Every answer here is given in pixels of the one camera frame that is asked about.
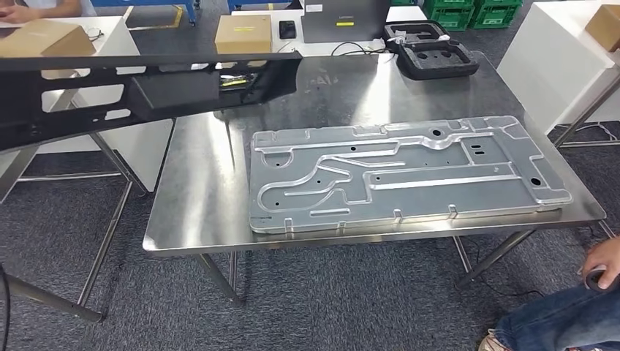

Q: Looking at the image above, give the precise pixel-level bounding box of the person's right hand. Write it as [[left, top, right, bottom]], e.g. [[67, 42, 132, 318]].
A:
[[579, 236, 620, 292]]

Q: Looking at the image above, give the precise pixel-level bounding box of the round black handheld device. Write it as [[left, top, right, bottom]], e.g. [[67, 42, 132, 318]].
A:
[[583, 265, 614, 293]]

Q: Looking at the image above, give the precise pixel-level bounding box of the black plastic panel part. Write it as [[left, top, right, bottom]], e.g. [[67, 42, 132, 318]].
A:
[[0, 51, 304, 154]]

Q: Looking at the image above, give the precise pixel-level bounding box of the steel workbench table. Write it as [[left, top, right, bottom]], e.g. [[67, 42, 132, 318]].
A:
[[142, 48, 617, 309]]

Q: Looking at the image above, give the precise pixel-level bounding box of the person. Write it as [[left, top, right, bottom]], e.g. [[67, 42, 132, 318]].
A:
[[0, 0, 97, 25], [478, 236, 620, 351]]

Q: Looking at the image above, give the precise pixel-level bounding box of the white table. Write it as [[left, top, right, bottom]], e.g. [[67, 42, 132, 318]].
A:
[[36, 15, 175, 195], [496, 0, 620, 136], [230, 7, 428, 58]]

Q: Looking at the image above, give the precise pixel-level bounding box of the grey stamped metal panel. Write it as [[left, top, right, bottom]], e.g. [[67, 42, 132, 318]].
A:
[[248, 115, 574, 236]]

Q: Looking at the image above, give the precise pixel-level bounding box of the brown cardboard box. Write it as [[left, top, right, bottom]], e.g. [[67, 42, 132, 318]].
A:
[[583, 4, 620, 53], [0, 19, 97, 81], [213, 14, 273, 56]]

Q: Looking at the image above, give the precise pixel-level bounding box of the black foam case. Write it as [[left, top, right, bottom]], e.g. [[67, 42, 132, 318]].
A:
[[382, 20, 480, 82]]

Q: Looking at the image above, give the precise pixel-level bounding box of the dark grey laptop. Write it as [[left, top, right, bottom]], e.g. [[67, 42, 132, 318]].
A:
[[300, 0, 392, 45]]

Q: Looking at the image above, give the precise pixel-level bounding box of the black table cable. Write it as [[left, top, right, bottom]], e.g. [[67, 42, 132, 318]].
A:
[[330, 40, 390, 57]]

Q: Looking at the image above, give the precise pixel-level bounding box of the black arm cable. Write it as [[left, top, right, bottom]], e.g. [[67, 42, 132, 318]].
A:
[[0, 263, 12, 351]]

